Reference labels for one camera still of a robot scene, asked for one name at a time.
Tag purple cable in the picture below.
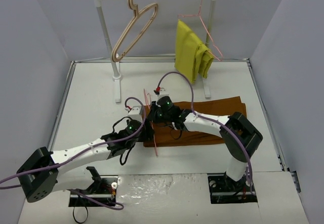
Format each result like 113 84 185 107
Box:
156 71 254 193
0 97 145 211

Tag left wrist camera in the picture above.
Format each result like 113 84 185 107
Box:
126 106 143 122

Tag pink wire hanger holding trousers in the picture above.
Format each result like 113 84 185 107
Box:
177 0 223 62

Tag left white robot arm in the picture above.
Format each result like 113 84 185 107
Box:
17 118 154 203

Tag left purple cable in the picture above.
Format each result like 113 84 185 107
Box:
0 97 145 211

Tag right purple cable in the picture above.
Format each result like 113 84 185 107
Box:
156 71 254 193

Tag yellow-green folded trousers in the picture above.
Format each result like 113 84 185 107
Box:
175 20 214 84

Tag white and silver clothes rack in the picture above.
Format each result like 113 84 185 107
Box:
94 0 158 103

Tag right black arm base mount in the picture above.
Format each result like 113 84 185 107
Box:
208 173 258 204

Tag wooden clothes hanger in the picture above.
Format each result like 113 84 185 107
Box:
110 0 160 63

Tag brown trousers with striped waistband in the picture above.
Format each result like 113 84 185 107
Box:
143 96 248 148

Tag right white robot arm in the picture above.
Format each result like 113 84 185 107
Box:
147 98 263 190

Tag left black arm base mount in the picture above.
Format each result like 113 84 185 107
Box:
68 166 117 223

